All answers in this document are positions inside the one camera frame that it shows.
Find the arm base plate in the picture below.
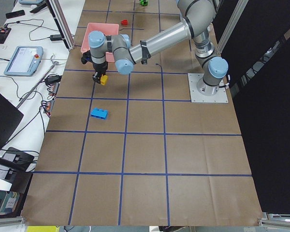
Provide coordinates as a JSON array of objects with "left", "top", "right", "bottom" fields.
[{"left": 188, "top": 73, "right": 229, "bottom": 103}]

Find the black monitor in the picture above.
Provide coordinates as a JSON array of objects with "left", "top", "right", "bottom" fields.
[{"left": 0, "top": 94, "right": 24, "bottom": 149}]

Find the green toy block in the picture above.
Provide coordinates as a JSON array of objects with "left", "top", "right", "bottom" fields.
[{"left": 139, "top": 0, "right": 148, "bottom": 6}]

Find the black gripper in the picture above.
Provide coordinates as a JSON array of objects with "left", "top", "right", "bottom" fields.
[{"left": 92, "top": 61, "right": 108, "bottom": 84}]

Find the blue toy block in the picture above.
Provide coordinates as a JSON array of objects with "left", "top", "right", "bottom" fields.
[{"left": 90, "top": 107, "right": 108, "bottom": 120}]

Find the black remote control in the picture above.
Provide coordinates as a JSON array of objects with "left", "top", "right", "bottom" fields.
[{"left": 5, "top": 10, "right": 25, "bottom": 19}]

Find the aluminium frame post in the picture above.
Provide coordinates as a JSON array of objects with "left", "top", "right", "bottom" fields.
[{"left": 45, "top": 0, "right": 74, "bottom": 51}]

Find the metal rod with hook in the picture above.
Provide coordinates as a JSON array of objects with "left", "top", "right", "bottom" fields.
[{"left": 16, "top": 54, "right": 59, "bottom": 109}]

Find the pink plastic box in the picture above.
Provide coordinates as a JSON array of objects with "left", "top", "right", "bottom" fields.
[{"left": 81, "top": 23, "right": 119, "bottom": 54}]

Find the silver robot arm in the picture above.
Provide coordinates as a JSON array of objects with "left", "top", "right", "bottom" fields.
[{"left": 81, "top": 0, "right": 229, "bottom": 96}]

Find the brown paper table cover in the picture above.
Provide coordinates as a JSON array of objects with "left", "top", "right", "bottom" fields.
[{"left": 21, "top": 0, "right": 264, "bottom": 227}]

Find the black power adapter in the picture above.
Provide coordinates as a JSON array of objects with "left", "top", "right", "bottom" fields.
[{"left": 49, "top": 34, "right": 62, "bottom": 41}]

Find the red toy block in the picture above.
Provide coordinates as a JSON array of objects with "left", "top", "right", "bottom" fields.
[{"left": 121, "top": 19, "right": 128, "bottom": 26}]

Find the blue teach pendant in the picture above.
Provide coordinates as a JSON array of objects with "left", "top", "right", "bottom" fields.
[{"left": 4, "top": 46, "right": 44, "bottom": 76}]

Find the yellow toy block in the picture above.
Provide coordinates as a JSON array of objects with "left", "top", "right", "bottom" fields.
[{"left": 100, "top": 75, "right": 108, "bottom": 86}]

